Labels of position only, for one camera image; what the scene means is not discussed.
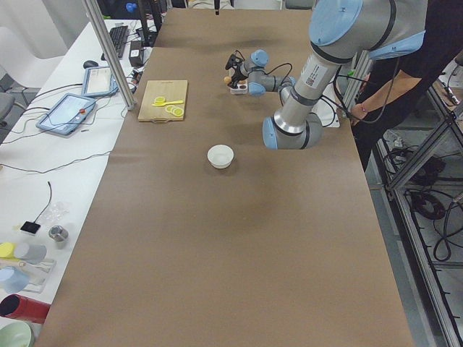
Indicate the clear plastic egg box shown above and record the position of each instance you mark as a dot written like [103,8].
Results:
[240,89]

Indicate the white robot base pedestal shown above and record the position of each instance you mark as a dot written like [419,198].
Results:
[326,108]

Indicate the metal cylinder weight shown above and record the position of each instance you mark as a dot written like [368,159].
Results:
[59,235]

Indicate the black power adapter box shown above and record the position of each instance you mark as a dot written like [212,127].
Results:
[136,53]

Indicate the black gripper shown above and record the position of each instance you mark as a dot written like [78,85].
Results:
[239,74]

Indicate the teach pendant tablet far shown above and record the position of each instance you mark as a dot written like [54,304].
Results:
[98,82]

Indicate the grey cup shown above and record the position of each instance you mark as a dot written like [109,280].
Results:
[31,253]

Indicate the person in black clothes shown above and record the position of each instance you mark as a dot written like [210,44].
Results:
[396,85]

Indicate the green bowl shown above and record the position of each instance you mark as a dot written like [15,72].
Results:
[17,334]

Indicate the teach pendant tablet near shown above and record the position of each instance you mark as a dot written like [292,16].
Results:
[67,114]

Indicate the aluminium frame rack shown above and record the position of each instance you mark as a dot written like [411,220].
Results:
[422,162]

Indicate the wooden cutting board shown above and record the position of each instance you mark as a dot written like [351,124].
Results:
[171,90]

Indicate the arm black gripper tip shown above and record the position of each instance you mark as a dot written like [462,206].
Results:
[217,7]

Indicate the black keyboard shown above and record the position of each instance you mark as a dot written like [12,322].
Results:
[119,36]

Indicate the crumpled clear plastic bag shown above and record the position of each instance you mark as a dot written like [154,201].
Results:
[54,213]

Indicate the black computer mouse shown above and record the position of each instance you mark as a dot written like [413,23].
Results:
[90,64]

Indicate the white bowl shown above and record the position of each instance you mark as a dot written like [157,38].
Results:
[220,156]

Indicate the red cup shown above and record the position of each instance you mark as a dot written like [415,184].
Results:
[23,308]

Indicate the clear plastic tray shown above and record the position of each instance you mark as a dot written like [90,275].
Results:
[39,273]

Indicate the yellow cup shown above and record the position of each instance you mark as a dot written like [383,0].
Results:
[7,250]

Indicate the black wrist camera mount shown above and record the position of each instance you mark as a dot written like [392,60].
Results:
[235,61]

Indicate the teach pendant tablet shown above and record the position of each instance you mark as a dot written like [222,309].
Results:
[98,82]
[67,114]

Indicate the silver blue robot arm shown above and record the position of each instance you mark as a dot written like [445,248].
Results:
[338,30]

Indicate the small black square device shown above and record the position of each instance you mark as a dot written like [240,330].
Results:
[30,227]

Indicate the light blue cup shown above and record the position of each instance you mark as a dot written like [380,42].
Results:
[13,280]

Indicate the aluminium frame post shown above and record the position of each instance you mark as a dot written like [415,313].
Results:
[96,19]

